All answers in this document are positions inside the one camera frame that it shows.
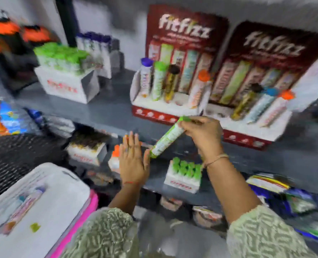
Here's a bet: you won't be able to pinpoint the person's right hand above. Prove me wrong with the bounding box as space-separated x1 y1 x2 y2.
178 116 227 166

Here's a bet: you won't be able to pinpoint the person's left hand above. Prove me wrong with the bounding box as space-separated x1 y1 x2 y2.
119 131 151 186

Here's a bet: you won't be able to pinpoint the green capped white tube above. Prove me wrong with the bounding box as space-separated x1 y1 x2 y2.
149 116 192 159

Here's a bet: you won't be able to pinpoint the person's left forearm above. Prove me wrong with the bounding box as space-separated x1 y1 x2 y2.
63 182 144 258

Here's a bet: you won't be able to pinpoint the person's right forearm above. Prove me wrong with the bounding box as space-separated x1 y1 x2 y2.
203 156 318 258

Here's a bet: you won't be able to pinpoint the white box of orange capped tubes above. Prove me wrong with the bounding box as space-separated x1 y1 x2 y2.
108 144 121 174

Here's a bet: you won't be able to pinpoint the orange capped tube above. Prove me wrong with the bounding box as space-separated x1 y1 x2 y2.
188 70 211 109
260 90 295 128

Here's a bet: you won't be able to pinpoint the small white cardboard box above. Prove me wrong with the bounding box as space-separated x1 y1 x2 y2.
163 162 202 194

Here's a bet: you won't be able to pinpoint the bunch of green capped tubes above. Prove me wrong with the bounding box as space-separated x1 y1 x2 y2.
172 157 202 179

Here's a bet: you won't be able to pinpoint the gold bangle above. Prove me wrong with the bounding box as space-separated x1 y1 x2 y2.
202 154 230 169

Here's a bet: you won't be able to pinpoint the black capped gold tube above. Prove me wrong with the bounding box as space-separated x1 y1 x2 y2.
163 64 181 103
231 83 264 121

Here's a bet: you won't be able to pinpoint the white round tub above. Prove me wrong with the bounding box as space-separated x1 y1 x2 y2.
192 206 224 229
160 196 184 212

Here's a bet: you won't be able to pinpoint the green capped display tube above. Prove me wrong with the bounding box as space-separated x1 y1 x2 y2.
151 61 168 101

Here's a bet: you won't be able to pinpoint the white box of black capped tubes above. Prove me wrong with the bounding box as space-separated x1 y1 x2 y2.
66 128 108 167

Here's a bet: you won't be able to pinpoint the purple capped tube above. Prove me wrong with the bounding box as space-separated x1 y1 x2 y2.
140 58 154 98

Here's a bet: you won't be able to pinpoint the grey metal shelf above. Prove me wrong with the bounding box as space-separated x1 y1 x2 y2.
14 69 318 198

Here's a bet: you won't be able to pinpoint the blue capped tube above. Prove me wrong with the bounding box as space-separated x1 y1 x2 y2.
245 88 279 125

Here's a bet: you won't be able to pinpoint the pink tray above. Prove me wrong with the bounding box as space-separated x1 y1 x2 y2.
49 189 99 258

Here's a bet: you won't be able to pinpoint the pile of silver packets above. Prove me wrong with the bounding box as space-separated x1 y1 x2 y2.
27 109 77 139

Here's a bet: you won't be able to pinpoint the red cardboard display stand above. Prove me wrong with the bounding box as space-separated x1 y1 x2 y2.
130 4 229 126
205 21 318 151

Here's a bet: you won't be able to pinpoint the cluster of grey capped tubes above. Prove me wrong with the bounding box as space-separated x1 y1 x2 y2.
110 39 125 76

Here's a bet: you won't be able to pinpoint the white printed flat carton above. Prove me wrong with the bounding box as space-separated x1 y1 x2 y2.
0 162 91 258

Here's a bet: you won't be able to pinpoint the large white cardboard box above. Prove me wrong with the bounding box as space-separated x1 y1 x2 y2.
34 65 100 104

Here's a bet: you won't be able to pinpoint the heap of blue yellow packets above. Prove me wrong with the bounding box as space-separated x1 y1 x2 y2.
246 173 318 241

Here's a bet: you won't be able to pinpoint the cluster of purple capped tubes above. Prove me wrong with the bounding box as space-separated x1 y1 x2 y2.
75 32 113 79

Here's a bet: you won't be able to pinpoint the black mesh basket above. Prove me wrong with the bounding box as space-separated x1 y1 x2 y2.
0 133 69 205

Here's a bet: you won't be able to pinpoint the cluster of green capped tubes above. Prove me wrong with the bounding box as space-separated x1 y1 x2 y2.
34 42 91 76

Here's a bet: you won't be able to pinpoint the pile of colourful snack packets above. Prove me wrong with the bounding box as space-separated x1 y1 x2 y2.
0 96 28 136

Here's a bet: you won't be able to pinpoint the orange and black bottles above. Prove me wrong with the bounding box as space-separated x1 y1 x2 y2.
0 10 60 87

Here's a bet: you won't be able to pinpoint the black vertical post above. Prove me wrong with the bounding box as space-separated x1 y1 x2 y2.
54 0 78 48

